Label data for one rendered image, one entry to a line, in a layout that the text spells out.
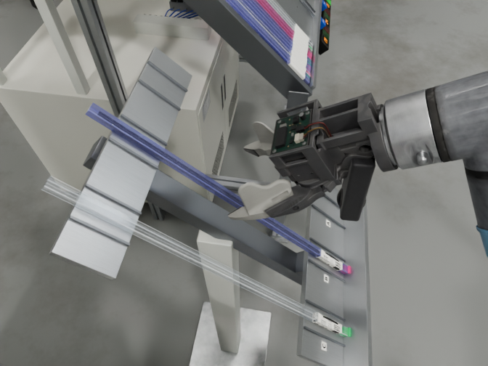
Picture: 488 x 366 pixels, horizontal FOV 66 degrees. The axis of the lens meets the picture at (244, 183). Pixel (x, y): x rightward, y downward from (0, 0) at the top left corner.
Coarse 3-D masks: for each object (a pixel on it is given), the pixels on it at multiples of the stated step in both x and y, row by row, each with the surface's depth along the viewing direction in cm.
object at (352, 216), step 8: (352, 160) 41; (360, 160) 40; (368, 160) 40; (352, 168) 41; (360, 168) 40; (368, 168) 40; (352, 176) 42; (360, 176) 41; (368, 176) 41; (344, 184) 46; (352, 184) 43; (360, 184) 42; (368, 184) 42; (344, 192) 46; (352, 192) 44; (360, 192) 44; (344, 200) 46; (352, 200) 45; (360, 200) 45; (344, 208) 47; (352, 208) 46; (360, 208) 46; (344, 216) 48; (352, 216) 48
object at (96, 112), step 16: (96, 112) 44; (112, 128) 45; (128, 128) 46; (144, 144) 47; (160, 160) 49; (176, 160) 50; (192, 176) 51; (208, 176) 52; (224, 192) 53; (272, 224) 58; (304, 240) 62
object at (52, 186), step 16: (48, 192) 38; (64, 192) 38; (80, 192) 39; (80, 208) 40; (96, 208) 40; (112, 208) 41; (128, 224) 42; (144, 224) 43; (160, 240) 44; (176, 240) 45; (192, 256) 46; (208, 256) 48; (224, 272) 48; (256, 288) 51; (288, 304) 54
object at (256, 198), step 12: (240, 192) 43; (252, 192) 44; (264, 192) 44; (276, 192) 44; (288, 192) 44; (252, 204) 45; (264, 204) 45; (228, 216) 48; (240, 216) 47; (252, 216) 46; (264, 216) 46
